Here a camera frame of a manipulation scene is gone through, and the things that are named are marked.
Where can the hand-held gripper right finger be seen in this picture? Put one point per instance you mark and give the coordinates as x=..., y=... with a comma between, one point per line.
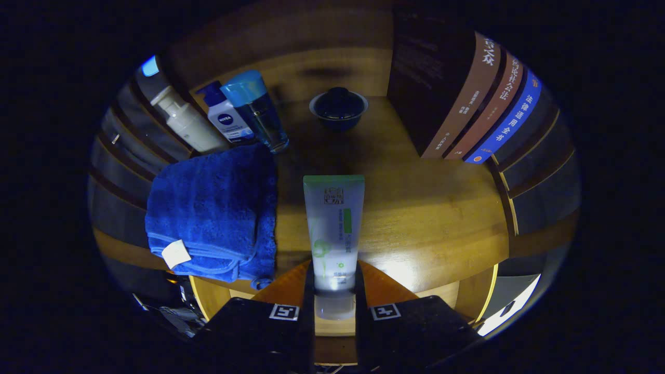
x=410, y=332

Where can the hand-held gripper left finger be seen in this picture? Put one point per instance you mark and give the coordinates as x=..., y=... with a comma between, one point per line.
x=254, y=332

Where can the white tube with green end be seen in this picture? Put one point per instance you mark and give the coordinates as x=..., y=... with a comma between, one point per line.
x=332, y=228

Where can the wooden countertop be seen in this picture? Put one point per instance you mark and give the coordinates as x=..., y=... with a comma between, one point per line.
x=426, y=218

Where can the wooden cabinet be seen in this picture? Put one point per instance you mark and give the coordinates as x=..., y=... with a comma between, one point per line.
x=322, y=57

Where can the white panel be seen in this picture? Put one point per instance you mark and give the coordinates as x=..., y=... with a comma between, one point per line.
x=511, y=306

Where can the blue folded towel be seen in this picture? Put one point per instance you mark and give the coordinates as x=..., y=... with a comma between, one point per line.
x=208, y=208

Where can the white bottle with blue cap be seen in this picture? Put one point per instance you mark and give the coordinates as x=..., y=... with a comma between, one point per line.
x=228, y=122

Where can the white pump bottle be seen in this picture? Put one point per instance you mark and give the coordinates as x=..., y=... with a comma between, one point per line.
x=192, y=127

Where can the clear teal bottle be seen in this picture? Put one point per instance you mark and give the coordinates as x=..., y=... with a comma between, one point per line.
x=260, y=114

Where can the blue book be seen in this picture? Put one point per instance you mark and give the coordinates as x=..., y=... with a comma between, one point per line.
x=511, y=122

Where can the blue lidded teacup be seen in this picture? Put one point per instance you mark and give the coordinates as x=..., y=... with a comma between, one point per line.
x=338, y=109

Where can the reddish brown book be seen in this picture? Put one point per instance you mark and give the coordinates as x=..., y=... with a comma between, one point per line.
x=491, y=111

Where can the dark brown book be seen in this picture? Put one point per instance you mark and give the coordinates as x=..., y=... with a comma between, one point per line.
x=436, y=88

